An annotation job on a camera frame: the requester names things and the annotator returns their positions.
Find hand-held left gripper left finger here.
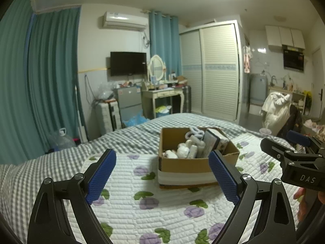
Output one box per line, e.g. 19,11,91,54
27,148,117,244

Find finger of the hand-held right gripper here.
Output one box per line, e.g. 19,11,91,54
287,130,312,148
260,137,300,169

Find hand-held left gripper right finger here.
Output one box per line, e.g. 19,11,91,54
208,150,297,244

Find white tissue pack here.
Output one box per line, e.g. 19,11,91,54
199,128,221,158

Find cardboard box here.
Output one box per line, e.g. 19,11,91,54
157,127,240,190

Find white plush toy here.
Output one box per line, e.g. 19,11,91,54
176,140,198,158

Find white looped plush item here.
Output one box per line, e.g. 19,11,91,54
184,126,205,146

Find person's right hand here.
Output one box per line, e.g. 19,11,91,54
293,187,325,222

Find large water bottle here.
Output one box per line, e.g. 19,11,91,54
48,128,77,153

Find white door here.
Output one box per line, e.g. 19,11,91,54
312,47,325,118

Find white suitcase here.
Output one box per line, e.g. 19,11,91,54
96,100,121,136

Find silver washing machine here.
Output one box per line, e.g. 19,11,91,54
249,72,270,106

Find floral quilt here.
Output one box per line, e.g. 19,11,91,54
81,132,305,244

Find blue plastic bag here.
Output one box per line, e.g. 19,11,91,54
123,110,151,128

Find black range hood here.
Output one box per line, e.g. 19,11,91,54
282,44,305,71

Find silver small fridge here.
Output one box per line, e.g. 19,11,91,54
113,86,143,128

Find clear plastic bag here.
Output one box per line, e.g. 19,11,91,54
98,81,115,100

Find yellow bag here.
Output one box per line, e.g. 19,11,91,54
155,105,172,117

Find hanging pink clothes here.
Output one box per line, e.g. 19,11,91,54
242,46,253,74

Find white louvered wardrobe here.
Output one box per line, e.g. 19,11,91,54
179,20,243,121

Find cream dressing table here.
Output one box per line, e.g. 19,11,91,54
141,85,187,119

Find large teal curtain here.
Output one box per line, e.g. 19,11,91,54
0,0,85,163

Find black television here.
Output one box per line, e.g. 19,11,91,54
110,51,148,77

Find oval vanity mirror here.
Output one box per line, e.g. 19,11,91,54
148,54,165,82

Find narrow blue curtain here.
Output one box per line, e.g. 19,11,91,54
148,11,182,82

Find white air conditioner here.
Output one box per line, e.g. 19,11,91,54
102,11,149,32

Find white wall cabinets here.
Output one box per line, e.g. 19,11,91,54
265,25,306,50

